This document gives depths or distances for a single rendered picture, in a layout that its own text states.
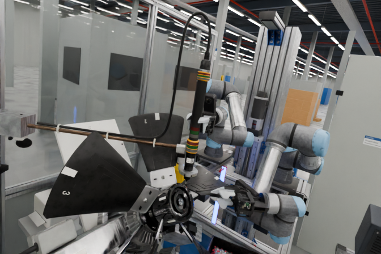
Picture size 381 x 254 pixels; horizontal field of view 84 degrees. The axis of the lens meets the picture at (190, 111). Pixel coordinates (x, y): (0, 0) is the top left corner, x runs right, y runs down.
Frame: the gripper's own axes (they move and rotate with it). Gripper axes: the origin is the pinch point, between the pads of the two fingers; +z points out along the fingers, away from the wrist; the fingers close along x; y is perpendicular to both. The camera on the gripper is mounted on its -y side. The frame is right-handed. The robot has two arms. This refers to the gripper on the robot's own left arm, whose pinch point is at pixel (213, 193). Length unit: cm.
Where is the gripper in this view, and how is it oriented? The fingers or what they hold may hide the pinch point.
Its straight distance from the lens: 90.7
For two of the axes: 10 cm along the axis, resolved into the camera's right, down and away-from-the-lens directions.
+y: 0.3, 2.9, -9.6
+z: -9.9, -1.4, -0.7
